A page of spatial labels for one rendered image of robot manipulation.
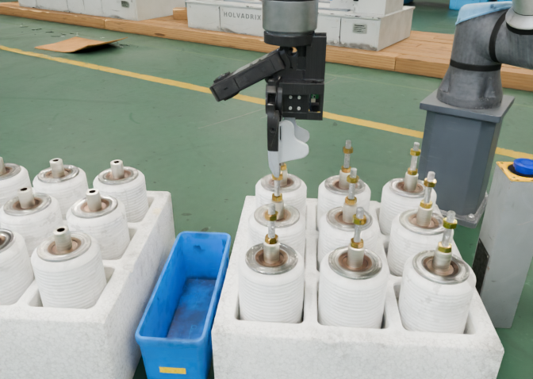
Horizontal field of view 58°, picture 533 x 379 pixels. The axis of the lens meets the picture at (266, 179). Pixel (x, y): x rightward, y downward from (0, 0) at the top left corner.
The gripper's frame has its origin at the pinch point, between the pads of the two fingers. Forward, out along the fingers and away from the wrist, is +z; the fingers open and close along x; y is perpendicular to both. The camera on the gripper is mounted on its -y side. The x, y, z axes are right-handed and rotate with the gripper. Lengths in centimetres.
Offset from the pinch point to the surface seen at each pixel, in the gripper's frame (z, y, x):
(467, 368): 20.2, 28.0, -19.1
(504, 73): 28, 98, 174
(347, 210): 7.3, 12.0, -0.8
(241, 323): 16.6, -2.8, -17.7
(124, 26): 30, -141, 302
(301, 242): 12.8, 4.8, -2.4
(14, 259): 11.0, -37.2, -13.7
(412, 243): 10.8, 22.1, -3.8
